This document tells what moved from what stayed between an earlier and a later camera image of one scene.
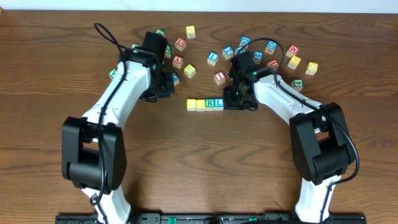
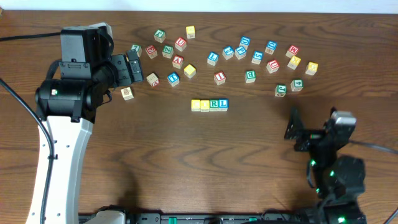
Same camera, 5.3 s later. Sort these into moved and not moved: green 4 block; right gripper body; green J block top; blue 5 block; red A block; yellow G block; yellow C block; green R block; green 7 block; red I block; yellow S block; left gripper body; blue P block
Moved: right gripper body; green R block; left gripper body; yellow C block
Not moved: blue 5 block; yellow G block; green 7 block; red A block; red I block; green 4 block; yellow S block; blue P block; green J block top
